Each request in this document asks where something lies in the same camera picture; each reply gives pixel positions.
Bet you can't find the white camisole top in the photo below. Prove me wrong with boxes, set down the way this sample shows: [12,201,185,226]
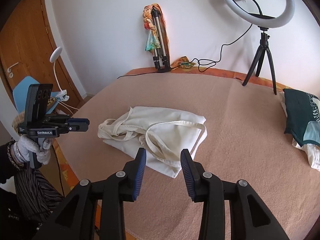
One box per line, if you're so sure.
[98,106,207,178]

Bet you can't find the white gloved left hand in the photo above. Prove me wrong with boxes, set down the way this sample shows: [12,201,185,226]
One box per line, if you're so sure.
[11,135,53,165]

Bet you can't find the light blue chair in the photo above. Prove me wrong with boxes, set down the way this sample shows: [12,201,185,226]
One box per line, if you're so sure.
[12,76,58,120]

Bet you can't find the white ring light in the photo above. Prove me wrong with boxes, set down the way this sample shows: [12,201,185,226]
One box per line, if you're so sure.
[224,0,295,28]

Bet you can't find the striped sleeve forearm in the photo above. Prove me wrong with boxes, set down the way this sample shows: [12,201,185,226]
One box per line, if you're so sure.
[1,141,64,239]

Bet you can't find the colourful orange scarf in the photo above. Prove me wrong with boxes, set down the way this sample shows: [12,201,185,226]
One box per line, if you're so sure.
[143,3,195,71]

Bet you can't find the black mini tripod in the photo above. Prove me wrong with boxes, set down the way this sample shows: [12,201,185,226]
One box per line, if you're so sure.
[242,27,277,95]

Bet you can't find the white clip desk lamp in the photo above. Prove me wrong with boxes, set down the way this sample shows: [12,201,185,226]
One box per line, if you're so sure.
[49,46,79,111]

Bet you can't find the wooden door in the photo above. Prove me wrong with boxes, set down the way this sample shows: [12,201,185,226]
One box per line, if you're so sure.
[1,0,82,107]

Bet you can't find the folded silver tripod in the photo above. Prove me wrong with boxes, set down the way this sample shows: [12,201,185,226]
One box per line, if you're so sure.
[151,7,171,73]

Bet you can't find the orange floral bedsheet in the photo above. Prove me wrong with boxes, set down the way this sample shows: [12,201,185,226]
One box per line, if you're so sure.
[51,67,292,240]

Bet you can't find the folded green white garment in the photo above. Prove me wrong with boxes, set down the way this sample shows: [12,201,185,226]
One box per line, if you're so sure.
[279,88,319,171]

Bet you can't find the black power cable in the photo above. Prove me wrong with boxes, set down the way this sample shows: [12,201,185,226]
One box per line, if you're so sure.
[117,23,254,80]

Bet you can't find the leopard print cloth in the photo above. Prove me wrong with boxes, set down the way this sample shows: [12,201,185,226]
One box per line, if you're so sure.
[47,97,56,108]

